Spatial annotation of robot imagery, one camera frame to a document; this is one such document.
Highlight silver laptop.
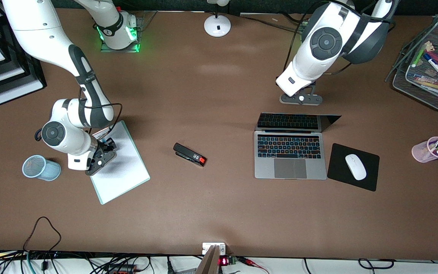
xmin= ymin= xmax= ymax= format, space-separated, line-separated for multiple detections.
xmin=254 ymin=113 xmax=342 ymax=180

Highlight green marker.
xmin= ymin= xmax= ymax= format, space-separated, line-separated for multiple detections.
xmin=412 ymin=45 xmax=431 ymax=69

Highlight white marker with blue cap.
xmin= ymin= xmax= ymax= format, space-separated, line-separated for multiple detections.
xmin=423 ymin=53 xmax=438 ymax=81

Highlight white clipboard with green edge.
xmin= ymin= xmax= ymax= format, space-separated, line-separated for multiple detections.
xmin=90 ymin=120 xmax=151 ymax=205

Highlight blue mesh pen cup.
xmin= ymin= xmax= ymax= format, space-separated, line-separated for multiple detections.
xmin=22 ymin=155 xmax=61 ymax=182

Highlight black stapler with red end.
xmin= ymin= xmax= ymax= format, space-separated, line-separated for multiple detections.
xmin=173 ymin=143 xmax=207 ymax=167

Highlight black mouse pad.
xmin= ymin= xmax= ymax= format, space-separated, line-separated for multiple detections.
xmin=327 ymin=143 xmax=380 ymax=192

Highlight white computer mouse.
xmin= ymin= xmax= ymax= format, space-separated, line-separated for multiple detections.
xmin=345 ymin=154 xmax=367 ymax=181

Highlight black stacked paper tray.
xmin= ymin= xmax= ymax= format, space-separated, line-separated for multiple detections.
xmin=0 ymin=0 xmax=48 ymax=106

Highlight black mesh desk organizer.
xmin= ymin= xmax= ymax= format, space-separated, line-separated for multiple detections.
xmin=386 ymin=11 xmax=438 ymax=113

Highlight white round lamp base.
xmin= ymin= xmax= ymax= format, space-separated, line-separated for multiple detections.
xmin=204 ymin=0 xmax=232 ymax=38

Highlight black orange power strip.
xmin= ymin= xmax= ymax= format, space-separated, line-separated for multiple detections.
xmin=107 ymin=264 xmax=138 ymax=274

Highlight pink translucent pen cup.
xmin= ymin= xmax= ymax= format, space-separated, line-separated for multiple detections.
xmin=412 ymin=136 xmax=438 ymax=163

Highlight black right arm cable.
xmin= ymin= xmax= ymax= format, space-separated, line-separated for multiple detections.
xmin=78 ymin=86 xmax=123 ymax=134

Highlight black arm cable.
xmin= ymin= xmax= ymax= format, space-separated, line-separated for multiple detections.
xmin=289 ymin=0 xmax=396 ymax=76
xmin=78 ymin=86 xmax=123 ymax=134

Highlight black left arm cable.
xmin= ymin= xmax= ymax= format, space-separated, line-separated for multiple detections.
xmin=289 ymin=0 xmax=396 ymax=76

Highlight black cables at arm base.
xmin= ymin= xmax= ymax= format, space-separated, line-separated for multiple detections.
xmin=240 ymin=13 xmax=304 ymax=35

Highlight black looped cable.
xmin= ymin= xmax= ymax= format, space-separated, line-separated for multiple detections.
xmin=23 ymin=216 xmax=62 ymax=252

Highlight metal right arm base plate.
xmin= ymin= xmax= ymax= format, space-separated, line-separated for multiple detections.
xmin=100 ymin=11 xmax=157 ymax=53

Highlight white mounting bracket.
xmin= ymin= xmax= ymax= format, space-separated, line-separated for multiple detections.
xmin=202 ymin=243 xmax=226 ymax=255

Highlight grey camera post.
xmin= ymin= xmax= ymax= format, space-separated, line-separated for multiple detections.
xmin=195 ymin=245 xmax=219 ymax=274

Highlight red clip wires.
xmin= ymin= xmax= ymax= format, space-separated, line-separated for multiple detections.
xmin=238 ymin=257 xmax=270 ymax=274

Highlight black flat cable loop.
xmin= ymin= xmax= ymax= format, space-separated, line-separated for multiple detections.
xmin=358 ymin=258 xmax=395 ymax=269

